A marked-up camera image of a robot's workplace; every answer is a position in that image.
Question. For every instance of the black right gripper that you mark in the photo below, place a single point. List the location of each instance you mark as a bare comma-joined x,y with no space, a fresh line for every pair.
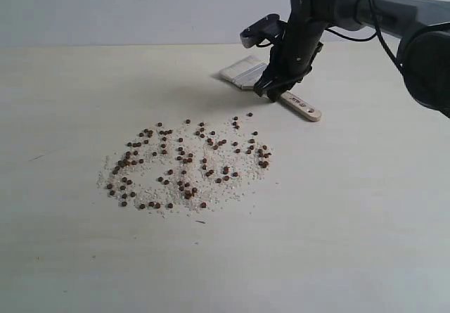
291,56

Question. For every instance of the wooden paint brush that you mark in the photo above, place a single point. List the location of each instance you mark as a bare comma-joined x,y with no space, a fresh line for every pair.
245,73

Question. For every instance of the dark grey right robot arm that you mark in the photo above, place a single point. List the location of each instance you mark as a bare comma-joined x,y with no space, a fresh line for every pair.
413,33

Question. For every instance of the red beans and white grains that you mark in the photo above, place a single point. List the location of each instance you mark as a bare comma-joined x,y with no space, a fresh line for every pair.
196,166

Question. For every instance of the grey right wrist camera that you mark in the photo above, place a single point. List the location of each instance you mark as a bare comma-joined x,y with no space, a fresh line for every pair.
263,33

